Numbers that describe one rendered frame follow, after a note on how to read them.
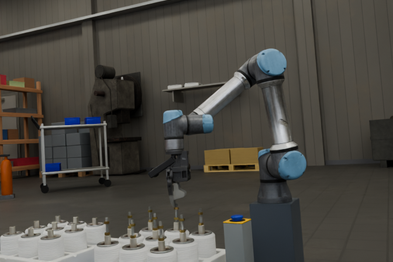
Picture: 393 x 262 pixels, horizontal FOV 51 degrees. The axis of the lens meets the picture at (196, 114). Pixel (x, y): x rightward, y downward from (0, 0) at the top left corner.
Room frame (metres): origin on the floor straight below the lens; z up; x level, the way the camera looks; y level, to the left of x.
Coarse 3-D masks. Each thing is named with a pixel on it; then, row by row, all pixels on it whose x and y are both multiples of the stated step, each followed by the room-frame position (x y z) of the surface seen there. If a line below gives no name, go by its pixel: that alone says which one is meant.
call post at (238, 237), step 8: (224, 224) 1.38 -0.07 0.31; (232, 224) 1.36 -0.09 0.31; (240, 224) 1.35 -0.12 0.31; (248, 224) 1.38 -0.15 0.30; (224, 232) 1.38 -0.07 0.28; (232, 232) 1.37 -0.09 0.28; (240, 232) 1.35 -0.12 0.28; (248, 232) 1.38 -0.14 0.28; (232, 240) 1.37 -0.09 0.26; (240, 240) 1.35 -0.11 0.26; (248, 240) 1.38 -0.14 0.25; (232, 248) 1.37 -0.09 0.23; (240, 248) 1.35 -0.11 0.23; (248, 248) 1.37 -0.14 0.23; (232, 256) 1.37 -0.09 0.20; (240, 256) 1.35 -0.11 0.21; (248, 256) 1.37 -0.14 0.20
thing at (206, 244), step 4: (212, 232) 1.53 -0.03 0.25; (192, 236) 1.49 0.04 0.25; (196, 236) 1.49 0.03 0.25; (200, 236) 1.48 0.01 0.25; (204, 236) 1.48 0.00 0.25; (208, 236) 1.48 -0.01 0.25; (212, 236) 1.50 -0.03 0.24; (196, 240) 1.48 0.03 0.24; (200, 240) 1.48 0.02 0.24; (204, 240) 1.48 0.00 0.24; (208, 240) 1.48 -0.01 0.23; (212, 240) 1.49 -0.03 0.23; (200, 244) 1.48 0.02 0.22; (204, 244) 1.48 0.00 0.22; (208, 244) 1.48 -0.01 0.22; (212, 244) 1.49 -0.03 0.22; (200, 248) 1.48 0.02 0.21; (204, 248) 1.48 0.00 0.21; (208, 248) 1.48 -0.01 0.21; (212, 248) 1.49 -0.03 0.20; (200, 252) 1.48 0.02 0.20; (204, 252) 1.48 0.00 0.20; (208, 252) 1.48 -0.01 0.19; (212, 252) 1.49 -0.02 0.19; (200, 256) 1.48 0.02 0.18; (204, 256) 1.48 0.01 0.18; (208, 256) 1.48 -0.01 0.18
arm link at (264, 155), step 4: (260, 152) 1.82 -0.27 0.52; (264, 152) 1.80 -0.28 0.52; (268, 152) 1.79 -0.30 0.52; (260, 156) 1.82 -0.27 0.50; (264, 156) 1.80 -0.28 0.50; (268, 156) 1.78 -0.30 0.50; (260, 160) 1.82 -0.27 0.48; (264, 160) 1.79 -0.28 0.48; (260, 164) 1.83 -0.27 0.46; (264, 164) 1.79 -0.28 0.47; (260, 168) 1.83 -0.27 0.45; (264, 168) 1.79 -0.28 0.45; (260, 172) 1.83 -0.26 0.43; (264, 172) 1.81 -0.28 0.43; (268, 172) 1.77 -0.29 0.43; (260, 176) 1.84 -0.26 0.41; (264, 176) 1.81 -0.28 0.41; (268, 176) 1.80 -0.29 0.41; (272, 176) 1.78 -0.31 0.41
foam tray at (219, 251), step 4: (216, 252) 1.55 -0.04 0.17; (220, 252) 1.52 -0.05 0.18; (224, 252) 1.52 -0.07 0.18; (212, 256) 1.47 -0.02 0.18; (216, 256) 1.47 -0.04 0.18; (220, 256) 1.48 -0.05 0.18; (224, 256) 1.50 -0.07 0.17; (200, 260) 1.45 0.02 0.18; (204, 260) 1.43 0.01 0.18; (208, 260) 1.43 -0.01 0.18; (212, 260) 1.43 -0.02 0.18; (216, 260) 1.45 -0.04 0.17; (220, 260) 1.48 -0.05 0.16; (224, 260) 1.50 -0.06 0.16
